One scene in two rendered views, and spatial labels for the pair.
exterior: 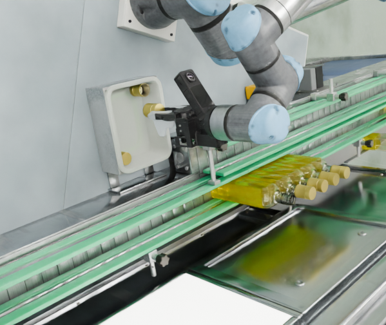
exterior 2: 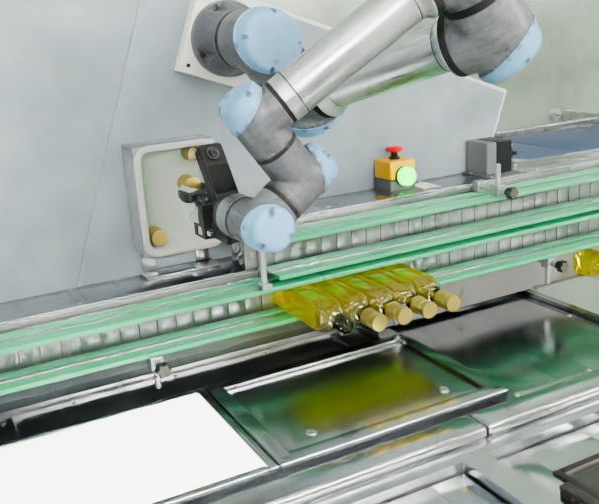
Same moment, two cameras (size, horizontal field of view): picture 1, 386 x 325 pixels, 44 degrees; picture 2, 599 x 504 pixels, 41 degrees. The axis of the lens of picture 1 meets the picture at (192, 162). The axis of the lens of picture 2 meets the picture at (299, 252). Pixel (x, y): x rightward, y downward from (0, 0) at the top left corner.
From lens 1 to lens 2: 58 cm
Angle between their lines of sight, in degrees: 14
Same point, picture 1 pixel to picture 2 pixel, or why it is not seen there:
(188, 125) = (203, 212)
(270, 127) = (258, 233)
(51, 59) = (79, 106)
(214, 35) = not seen: hidden behind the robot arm
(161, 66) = not seen: hidden behind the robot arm
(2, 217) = not seen: outside the picture
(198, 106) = (212, 190)
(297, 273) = (319, 420)
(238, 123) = (234, 221)
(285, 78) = (299, 175)
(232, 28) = (223, 110)
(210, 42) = not seen: hidden behind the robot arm
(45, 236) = (30, 315)
